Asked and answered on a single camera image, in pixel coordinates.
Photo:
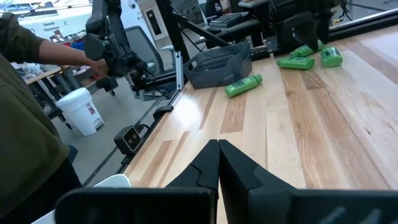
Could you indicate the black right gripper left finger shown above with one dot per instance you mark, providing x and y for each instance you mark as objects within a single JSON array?
[{"x": 192, "y": 199}]

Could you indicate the white square tray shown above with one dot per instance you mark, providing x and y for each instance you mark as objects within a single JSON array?
[{"x": 115, "y": 181}]

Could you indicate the black table-level camera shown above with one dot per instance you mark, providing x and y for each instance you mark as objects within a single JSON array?
[{"x": 129, "y": 140}]

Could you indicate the wooden background table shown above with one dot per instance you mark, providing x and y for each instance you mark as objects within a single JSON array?
[{"x": 46, "y": 74}]

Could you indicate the black edge clamp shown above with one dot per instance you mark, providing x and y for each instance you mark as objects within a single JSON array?
[{"x": 163, "y": 111}]

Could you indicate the silver metal bracket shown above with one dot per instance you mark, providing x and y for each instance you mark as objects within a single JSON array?
[{"x": 178, "y": 71}]

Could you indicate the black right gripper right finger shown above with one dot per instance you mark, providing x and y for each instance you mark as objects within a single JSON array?
[{"x": 248, "y": 199}]

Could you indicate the white printed banner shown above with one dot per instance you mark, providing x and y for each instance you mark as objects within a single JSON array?
[{"x": 62, "y": 25}]

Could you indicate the white trash bin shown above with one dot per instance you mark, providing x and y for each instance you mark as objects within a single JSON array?
[{"x": 81, "y": 112}]

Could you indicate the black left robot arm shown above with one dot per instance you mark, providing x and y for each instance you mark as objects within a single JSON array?
[{"x": 276, "y": 43}]

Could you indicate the green travel bottle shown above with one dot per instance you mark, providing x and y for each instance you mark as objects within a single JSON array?
[
  {"x": 295, "y": 63},
  {"x": 242, "y": 85},
  {"x": 331, "y": 57},
  {"x": 303, "y": 51}
]

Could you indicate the black keyboard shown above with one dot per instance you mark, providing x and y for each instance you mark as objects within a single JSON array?
[{"x": 228, "y": 20}]

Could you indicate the person's hand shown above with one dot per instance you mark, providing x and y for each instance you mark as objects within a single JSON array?
[{"x": 101, "y": 68}]

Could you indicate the grey office chair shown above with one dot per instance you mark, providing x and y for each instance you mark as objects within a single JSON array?
[{"x": 140, "y": 43}]

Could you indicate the grey translucent plastic bin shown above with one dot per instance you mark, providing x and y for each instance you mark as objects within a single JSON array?
[{"x": 217, "y": 74}]

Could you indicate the person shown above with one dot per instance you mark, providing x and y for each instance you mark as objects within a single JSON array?
[{"x": 25, "y": 140}]

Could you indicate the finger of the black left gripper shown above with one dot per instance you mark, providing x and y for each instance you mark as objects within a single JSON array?
[
  {"x": 324, "y": 28},
  {"x": 309, "y": 31}
]

